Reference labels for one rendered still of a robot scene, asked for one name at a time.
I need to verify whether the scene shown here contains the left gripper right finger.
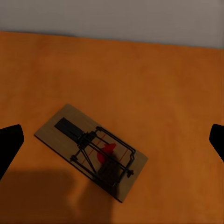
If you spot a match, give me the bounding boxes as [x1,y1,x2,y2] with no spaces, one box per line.
[209,124,224,161]

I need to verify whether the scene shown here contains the mousetrap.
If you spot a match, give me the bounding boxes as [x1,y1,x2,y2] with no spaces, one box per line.
[34,103,149,203]

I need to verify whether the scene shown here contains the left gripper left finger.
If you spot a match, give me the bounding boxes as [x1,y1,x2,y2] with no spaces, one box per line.
[0,124,24,180]

